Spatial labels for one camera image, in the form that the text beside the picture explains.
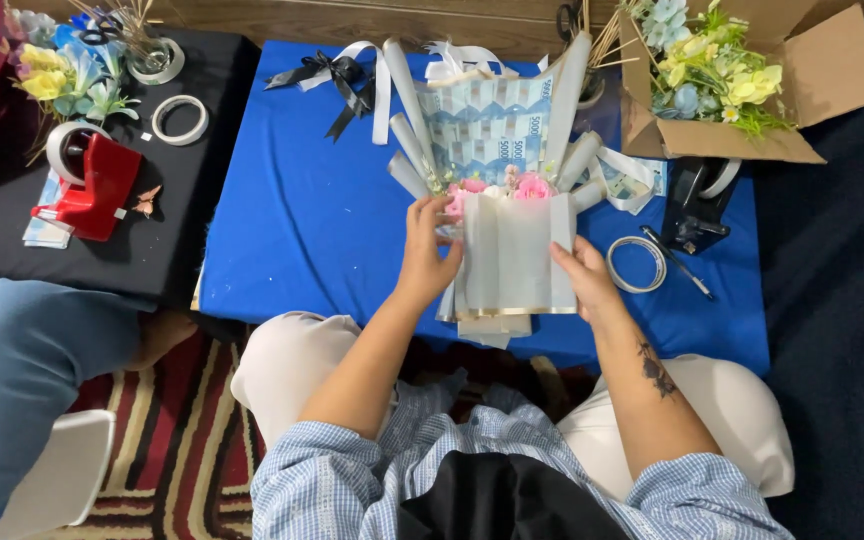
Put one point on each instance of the person's right hand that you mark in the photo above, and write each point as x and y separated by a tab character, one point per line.
593	281

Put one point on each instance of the person's left hand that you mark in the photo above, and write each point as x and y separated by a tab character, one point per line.
421	259

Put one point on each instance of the banknote bouquet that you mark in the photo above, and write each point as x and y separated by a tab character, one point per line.
514	255

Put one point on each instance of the thin clear tape roll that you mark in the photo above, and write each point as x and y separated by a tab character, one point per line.
612	274

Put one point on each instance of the black and silver pen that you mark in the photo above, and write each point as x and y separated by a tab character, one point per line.
676	261

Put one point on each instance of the blue covered table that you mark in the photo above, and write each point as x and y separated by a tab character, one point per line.
312	217

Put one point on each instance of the black tape dispenser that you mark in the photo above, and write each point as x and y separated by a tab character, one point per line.
691	214

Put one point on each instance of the looped white ribbon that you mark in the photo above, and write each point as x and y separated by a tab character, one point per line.
631	166

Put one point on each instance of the loose blue banknote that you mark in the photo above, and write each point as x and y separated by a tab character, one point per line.
660	180

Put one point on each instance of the white ribbon strip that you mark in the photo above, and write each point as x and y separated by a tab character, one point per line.
382	105

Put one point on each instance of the tape roll in black dispenser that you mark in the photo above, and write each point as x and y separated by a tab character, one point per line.
724	178

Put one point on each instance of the cream trousers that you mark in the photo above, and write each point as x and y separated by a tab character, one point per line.
289	367

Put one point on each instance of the black ribbon bow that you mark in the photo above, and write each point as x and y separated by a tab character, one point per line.
346	79

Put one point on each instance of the cup of wooden sticks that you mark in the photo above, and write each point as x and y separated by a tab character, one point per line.
593	86

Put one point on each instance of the white ribbon bow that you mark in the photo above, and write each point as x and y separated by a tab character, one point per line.
466	60

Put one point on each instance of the black apron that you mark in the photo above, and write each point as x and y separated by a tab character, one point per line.
499	499

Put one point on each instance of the artificial flowers in box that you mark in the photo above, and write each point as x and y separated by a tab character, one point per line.
709	71

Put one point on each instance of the blue checked shirt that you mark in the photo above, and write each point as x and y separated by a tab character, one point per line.
327	480

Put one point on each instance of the black scissors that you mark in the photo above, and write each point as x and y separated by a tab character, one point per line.
568	19

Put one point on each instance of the small butterfly ornament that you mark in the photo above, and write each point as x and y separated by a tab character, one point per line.
147	201

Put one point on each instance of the white tape roll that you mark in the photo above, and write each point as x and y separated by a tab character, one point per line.
169	135

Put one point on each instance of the striped red rug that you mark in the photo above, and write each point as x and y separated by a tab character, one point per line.
177	450

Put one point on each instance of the cardboard box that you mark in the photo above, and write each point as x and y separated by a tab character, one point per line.
822	67

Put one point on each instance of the red tape dispenser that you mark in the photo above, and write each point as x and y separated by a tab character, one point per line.
106	187

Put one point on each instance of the glass jar with sticks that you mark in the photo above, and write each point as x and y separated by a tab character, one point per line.
153	58

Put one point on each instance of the stack of blue banknotes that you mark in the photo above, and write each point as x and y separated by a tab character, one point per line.
46	232

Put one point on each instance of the tape roll in red dispenser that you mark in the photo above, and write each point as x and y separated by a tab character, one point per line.
57	150

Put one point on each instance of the bunch of artificial flowers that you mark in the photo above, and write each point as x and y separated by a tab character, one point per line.
64	75

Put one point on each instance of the white stool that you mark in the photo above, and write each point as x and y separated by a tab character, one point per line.
64	465

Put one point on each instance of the black covered table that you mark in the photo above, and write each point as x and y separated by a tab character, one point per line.
4	210

